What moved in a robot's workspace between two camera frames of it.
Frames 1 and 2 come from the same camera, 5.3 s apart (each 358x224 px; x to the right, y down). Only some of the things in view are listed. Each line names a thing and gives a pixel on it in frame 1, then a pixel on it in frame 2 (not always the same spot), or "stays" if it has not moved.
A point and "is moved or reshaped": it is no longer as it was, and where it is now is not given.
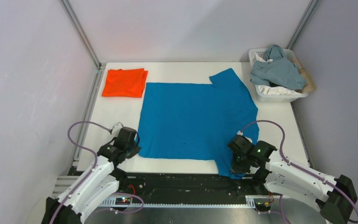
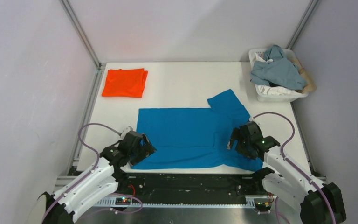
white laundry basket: [275, 98] stays
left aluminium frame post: [82, 33] stays
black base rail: [153, 190] stays
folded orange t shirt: [125, 83] stays
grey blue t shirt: [277, 69] stays
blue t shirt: [196, 121] is moved or reshaped
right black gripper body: [239, 165] → [243, 146]
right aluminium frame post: [302, 24] stays
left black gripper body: [132, 150] → [137, 155]
